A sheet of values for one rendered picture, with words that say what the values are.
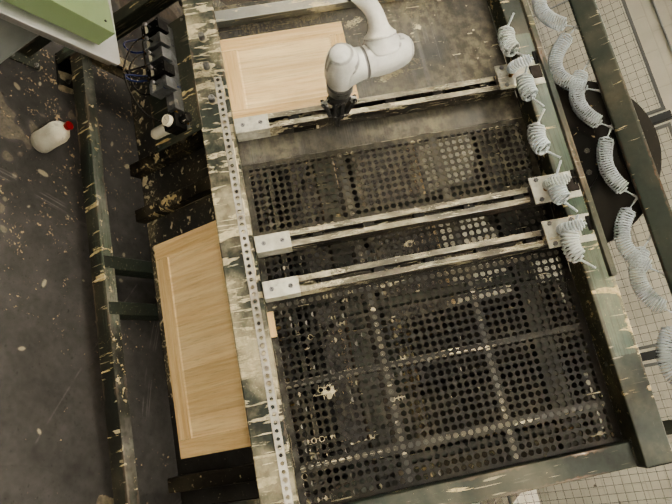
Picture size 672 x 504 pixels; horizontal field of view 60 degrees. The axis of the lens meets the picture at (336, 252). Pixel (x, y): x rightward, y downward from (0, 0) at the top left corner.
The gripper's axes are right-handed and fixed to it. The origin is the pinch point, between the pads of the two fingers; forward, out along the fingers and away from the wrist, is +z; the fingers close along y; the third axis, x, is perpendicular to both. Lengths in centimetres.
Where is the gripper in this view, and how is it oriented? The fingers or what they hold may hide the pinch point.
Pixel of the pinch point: (337, 118)
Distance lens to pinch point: 220.6
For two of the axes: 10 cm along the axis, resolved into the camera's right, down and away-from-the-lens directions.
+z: -0.3, 2.6, 9.6
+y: 9.8, -1.8, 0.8
